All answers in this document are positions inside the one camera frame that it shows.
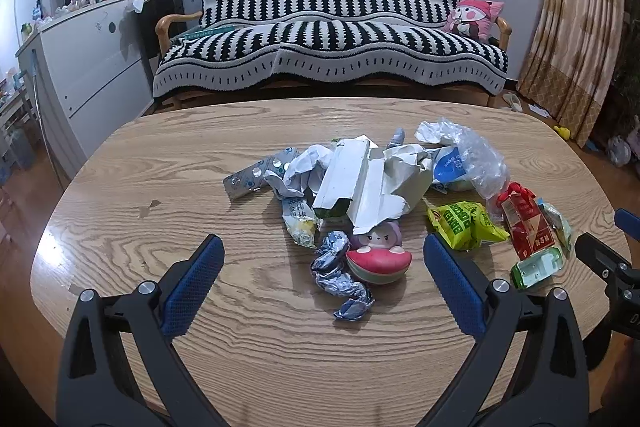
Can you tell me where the white slipper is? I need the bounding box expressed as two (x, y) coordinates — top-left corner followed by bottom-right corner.
(502, 92), (523, 113)

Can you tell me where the pink cartoon pillow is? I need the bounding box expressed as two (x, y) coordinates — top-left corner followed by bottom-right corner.
(442, 0), (504, 42)

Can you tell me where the green blue small wrapper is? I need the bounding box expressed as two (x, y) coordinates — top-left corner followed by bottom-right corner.
(536, 197), (573, 258)

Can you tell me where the black white striped sofa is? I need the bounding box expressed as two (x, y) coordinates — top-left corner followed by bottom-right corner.
(152, 0), (509, 98)

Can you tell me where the pink mushroom squishy toy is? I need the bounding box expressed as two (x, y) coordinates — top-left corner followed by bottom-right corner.
(346, 220), (412, 285)

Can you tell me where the clear plastic bag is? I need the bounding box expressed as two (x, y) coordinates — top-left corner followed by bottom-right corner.
(414, 118), (510, 200)

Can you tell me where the crumpled silver foil wrapper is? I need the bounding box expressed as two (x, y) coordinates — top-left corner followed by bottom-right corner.
(310, 231), (374, 322)

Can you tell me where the silver pill blister pack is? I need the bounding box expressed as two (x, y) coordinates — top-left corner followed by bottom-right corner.
(222, 147), (298, 202)

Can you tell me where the white sideboard cabinet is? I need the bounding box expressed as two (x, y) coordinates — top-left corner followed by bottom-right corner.
(15, 0), (153, 178)

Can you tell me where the mint green plastic tray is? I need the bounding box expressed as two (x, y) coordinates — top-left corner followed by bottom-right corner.
(511, 246), (565, 289)

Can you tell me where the crumpled white paper carton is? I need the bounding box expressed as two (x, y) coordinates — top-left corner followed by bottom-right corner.
(382, 144), (438, 215)

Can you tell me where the white torn cardboard box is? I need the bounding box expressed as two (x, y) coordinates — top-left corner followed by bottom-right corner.
(312, 135), (407, 235)

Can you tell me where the red cigarette box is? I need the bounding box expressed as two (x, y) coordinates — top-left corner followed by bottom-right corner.
(497, 182), (554, 260)

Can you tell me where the green yellow snack wrapper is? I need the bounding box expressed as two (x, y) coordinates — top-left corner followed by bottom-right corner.
(426, 202), (510, 251)

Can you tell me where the beige patterned curtain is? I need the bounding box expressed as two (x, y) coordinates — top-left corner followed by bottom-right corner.
(518, 0), (625, 147)

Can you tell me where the blue white plastic packet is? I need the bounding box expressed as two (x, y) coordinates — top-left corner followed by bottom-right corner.
(431, 146), (473, 194)

